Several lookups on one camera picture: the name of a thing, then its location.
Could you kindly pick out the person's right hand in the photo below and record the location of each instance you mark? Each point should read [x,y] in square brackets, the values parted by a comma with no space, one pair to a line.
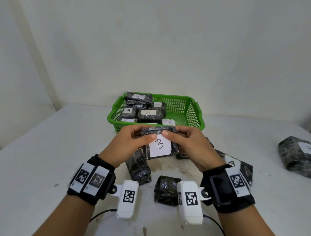
[201,153]

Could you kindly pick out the person's left hand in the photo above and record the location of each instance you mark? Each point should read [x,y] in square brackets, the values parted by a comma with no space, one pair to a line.
[124,146]

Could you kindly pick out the green plastic basket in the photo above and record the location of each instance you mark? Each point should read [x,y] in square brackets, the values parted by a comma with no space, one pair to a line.
[114,122]

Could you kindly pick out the black packets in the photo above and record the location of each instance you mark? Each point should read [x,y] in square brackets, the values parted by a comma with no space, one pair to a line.
[148,116]

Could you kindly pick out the large black packet labelled B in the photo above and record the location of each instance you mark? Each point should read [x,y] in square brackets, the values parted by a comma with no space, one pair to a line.
[291,158]

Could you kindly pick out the person's right forearm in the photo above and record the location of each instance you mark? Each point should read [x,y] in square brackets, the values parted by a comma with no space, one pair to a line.
[245,226]

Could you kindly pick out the person's left forearm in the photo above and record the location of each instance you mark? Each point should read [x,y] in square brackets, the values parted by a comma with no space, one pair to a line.
[65,218]

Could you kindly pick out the black wristband with marker tags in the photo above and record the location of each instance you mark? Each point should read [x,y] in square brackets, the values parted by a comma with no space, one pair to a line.
[102,165]
[218,192]

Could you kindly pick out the white paper sign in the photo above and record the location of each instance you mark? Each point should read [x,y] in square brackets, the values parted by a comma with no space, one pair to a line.
[168,122]

